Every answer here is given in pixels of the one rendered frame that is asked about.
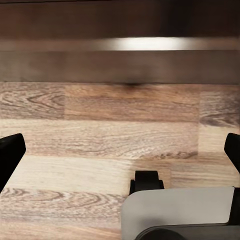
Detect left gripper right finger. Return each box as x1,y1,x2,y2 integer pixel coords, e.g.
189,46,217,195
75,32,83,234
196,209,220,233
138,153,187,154
224,133,240,173

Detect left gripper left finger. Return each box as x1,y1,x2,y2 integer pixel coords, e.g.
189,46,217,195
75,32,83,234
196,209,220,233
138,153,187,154
0,133,26,193

